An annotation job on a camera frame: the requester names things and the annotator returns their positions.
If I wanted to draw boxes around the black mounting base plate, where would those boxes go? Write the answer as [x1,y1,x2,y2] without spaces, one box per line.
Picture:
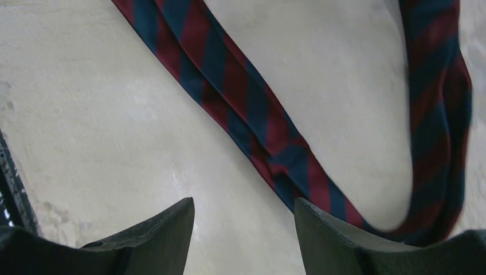
[1,136,42,236]

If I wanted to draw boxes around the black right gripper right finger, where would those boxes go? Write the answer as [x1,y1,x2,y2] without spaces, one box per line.
[294,198,485,275]

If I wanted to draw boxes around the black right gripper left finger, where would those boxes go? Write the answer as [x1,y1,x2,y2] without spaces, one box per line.
[1,197,195,274]

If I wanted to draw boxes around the red navy striped tie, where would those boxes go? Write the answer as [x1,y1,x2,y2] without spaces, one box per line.
[115,0,472,247]

